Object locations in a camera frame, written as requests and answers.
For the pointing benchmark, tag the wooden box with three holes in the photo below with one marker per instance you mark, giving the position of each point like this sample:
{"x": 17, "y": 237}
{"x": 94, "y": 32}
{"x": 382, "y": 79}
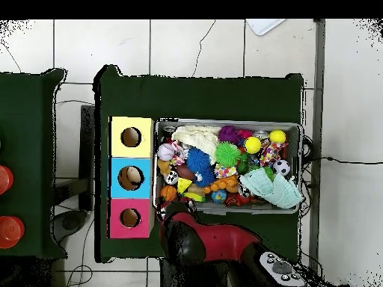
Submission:
{"x": 131, "y": 155}

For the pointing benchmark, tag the green covered side table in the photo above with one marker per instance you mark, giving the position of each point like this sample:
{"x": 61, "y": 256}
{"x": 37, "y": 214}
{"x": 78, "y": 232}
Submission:
{"x": 27, "y": 134}

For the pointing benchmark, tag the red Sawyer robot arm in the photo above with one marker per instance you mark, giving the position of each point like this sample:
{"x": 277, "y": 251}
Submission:
{"x": 221, "y": 239}

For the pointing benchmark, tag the blue spiky ball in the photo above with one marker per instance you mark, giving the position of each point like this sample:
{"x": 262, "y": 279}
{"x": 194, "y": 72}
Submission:
{"x": 198, "y": 158}

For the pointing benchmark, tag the orange plastic cup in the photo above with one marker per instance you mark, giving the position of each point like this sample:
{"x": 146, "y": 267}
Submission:
{"x": 5, "y": 179}
{"x": 10, "y": 232}

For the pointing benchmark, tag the white board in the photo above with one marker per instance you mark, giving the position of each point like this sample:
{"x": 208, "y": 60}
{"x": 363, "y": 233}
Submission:
{"x": 263, "y": 25}

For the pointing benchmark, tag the cream cloth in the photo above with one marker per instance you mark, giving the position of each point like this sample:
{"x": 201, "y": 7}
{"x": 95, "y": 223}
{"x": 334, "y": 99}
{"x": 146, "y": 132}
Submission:
{"x": 197, "y": 139}

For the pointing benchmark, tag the silver mesh bin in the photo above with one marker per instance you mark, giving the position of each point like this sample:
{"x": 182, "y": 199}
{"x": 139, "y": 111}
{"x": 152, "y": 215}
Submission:
{"x": 294, "y": 143}

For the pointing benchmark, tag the dark green table cloth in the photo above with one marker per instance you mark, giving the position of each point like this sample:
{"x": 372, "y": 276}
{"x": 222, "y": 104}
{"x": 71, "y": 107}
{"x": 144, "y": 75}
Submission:
{"x": 197, "y": 98}

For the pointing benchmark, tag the orange basketball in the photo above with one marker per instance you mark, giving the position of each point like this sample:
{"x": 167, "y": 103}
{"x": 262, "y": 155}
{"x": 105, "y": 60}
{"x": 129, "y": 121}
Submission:
{"x": 168, "y": 193}

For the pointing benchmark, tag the yellow tennis ball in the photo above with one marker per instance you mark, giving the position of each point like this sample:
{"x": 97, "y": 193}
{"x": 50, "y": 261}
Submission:
{"x": 252, "y": 145}

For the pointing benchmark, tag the green spiky ball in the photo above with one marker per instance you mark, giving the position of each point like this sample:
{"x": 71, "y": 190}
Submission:
{"x": 228, "y": 154}

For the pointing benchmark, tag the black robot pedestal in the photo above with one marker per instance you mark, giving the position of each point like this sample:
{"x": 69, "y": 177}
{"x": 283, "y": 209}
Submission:
{"x": 173, "y": 278}

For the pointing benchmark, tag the white baseball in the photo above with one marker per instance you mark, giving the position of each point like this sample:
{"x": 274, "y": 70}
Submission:
{"x": 166, "y": 152}

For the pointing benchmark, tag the purple spiky toy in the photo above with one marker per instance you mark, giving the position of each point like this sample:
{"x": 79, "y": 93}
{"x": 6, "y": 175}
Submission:
{"x": 228, "y": 134}

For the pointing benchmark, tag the brown toy football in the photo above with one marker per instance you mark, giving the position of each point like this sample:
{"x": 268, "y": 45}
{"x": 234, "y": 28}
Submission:
{"x": 185, "y": 172}

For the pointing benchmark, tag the smooth yellow ball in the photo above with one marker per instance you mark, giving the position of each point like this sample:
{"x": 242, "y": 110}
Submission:
{"x": 277, "y": 136}

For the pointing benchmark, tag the dark grey stand base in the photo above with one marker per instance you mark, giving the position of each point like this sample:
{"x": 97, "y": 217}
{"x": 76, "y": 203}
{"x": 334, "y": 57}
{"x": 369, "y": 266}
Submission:
{"x": 70, "y": 222}

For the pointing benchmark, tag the mint green cloth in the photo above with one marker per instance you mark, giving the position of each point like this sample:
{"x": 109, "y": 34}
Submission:
{"x": 281, "y": 191}

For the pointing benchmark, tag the black and white soccer ball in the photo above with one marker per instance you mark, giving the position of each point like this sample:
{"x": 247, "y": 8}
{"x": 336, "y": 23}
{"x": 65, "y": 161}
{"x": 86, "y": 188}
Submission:
{"x": 281, "y": 168}

